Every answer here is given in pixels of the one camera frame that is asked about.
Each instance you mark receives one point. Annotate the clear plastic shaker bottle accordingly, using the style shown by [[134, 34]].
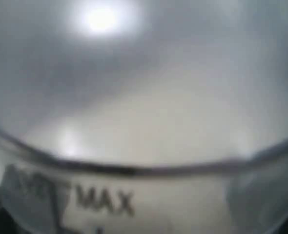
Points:
[[144, 116]]

